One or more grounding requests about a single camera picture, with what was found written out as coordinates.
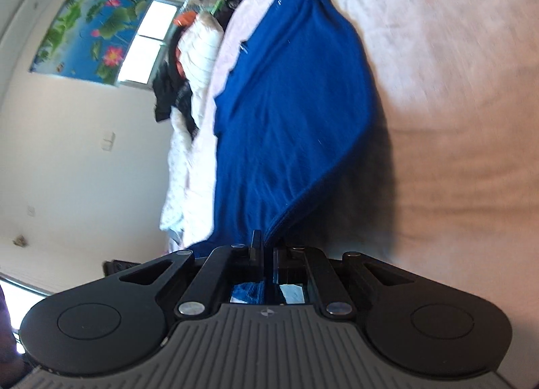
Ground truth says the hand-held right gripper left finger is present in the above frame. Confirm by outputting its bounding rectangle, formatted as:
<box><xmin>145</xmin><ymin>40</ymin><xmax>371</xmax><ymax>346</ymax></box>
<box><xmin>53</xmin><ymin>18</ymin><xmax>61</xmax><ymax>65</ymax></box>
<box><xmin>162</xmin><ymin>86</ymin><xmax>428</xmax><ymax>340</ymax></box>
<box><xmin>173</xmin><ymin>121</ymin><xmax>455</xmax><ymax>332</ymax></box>
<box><xmin>118</xmin><ymin>230</ymin><xmax>264</xmax><ymax>318</ymax></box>

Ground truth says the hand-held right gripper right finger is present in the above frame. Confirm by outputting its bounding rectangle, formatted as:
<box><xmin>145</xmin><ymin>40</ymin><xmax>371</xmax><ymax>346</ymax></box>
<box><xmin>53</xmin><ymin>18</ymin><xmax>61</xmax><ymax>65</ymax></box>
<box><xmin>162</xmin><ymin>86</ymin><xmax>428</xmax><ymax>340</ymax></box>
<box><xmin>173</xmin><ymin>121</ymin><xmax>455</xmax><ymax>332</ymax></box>
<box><xmin>274</xmin><ymin>246</ymin><xmax>416</xmax><ymax>319</ymax></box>

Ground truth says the blue beaded knit sweater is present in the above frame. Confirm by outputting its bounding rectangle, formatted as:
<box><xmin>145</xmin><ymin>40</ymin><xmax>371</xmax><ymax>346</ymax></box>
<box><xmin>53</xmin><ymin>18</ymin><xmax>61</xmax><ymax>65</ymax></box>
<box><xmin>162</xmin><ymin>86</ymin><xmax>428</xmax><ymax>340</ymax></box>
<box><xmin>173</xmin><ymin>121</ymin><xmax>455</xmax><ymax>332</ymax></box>
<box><xmin>185</xmin><ymin>0</ymin><xmax>382</xmax><ymax>304</ymax></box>

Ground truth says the black box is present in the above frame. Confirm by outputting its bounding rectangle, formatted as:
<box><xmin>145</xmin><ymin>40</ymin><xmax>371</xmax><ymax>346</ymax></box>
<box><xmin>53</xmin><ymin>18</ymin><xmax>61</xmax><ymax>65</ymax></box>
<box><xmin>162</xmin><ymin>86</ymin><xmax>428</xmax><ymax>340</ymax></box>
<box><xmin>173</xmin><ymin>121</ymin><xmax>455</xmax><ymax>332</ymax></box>
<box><xmin>103</xmin><ymin>259</ymin><xmax>142</xmax><ymax>278</ymax></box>

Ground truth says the black garment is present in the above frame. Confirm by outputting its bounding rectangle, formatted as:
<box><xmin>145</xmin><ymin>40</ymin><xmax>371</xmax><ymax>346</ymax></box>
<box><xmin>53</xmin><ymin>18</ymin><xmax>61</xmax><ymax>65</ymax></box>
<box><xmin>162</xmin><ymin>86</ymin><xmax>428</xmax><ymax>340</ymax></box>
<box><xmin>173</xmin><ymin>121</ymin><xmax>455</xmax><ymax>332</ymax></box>
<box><xmin>152</xmin><ymin>44</ymin><xmax>201</xmax><ymax>142</ymax></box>

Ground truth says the white quilt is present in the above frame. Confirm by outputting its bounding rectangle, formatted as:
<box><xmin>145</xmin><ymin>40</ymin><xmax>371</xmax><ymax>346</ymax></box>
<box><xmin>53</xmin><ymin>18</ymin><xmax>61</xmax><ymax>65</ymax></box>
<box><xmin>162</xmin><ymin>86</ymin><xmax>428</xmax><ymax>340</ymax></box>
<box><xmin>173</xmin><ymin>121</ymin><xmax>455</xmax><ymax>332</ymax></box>
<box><xmin>159</xmin><ymin>14</ymin><xmax>225</xmax><ymax>256</ymax></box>

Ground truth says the window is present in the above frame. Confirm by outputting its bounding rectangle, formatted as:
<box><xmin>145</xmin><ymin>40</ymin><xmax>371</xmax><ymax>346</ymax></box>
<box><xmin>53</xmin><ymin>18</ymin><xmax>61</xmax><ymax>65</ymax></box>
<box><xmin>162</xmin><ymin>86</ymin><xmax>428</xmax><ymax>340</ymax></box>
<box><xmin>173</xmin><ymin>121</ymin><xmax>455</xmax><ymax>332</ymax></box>
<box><xmin>115</xmin><ymin>0</ymin><xmax>187</xmax><ymax>89</ymax></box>

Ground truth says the orange cloth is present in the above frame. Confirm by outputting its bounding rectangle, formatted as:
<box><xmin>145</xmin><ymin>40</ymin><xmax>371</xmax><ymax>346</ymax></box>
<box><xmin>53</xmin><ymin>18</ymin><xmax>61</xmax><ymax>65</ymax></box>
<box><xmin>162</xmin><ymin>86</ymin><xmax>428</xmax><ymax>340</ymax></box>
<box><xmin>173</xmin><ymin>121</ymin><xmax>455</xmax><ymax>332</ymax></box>
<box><xmin>172</xmin><ymin>10</ymin><xmax>199</xmax><ymax>79</ymax></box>

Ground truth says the person's dark clothing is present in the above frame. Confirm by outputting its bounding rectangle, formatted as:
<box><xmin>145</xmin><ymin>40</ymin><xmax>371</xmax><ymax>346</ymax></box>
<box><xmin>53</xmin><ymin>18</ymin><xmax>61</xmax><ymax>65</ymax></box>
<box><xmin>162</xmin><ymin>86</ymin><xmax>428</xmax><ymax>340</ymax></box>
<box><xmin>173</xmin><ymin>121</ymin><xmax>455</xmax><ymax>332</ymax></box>
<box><xmin>0</xmin><ymin>281</ymin><xmax>28</xmax><ymax>386</ymax></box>

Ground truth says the lotus wall poster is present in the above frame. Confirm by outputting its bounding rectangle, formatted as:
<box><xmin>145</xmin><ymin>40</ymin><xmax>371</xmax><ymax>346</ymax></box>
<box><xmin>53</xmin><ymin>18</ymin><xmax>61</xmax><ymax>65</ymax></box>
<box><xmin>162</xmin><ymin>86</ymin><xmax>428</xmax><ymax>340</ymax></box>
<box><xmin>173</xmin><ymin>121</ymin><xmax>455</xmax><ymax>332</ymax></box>
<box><xmin>28</xmin><ymin>0</ymin><xmax>158</xmax><ymax>87</ymax></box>

